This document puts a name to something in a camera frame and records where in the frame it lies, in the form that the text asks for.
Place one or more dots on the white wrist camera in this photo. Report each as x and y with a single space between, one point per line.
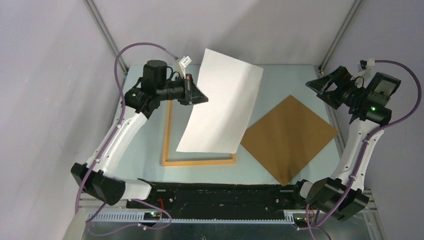
366 65
181 64

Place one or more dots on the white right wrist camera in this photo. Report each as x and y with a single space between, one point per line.
366 65

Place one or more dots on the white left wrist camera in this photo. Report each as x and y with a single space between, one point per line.
181 64

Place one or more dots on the aluminium front rail frame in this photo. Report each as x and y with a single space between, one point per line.
147 221

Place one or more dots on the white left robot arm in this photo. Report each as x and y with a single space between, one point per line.
97 176

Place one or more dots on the brown cardboard backing board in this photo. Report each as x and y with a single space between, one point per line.
287 138

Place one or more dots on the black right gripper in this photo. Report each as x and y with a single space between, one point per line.
340 76

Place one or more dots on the colourful printed photo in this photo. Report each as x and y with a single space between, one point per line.
231 86

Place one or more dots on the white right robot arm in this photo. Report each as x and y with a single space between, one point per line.
341 194

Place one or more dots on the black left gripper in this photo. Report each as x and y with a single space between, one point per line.
193 95

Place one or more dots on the orange wooden picture frame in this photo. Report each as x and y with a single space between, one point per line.
176 119

